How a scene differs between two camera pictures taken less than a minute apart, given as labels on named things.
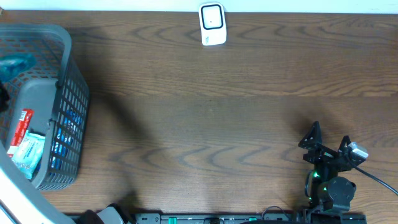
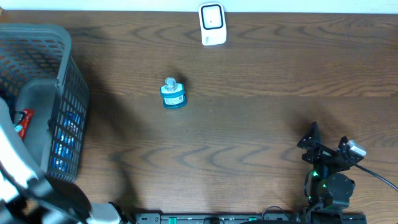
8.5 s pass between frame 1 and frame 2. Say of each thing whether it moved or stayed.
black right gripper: stayed
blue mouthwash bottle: moved
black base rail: stayed
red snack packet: stayed
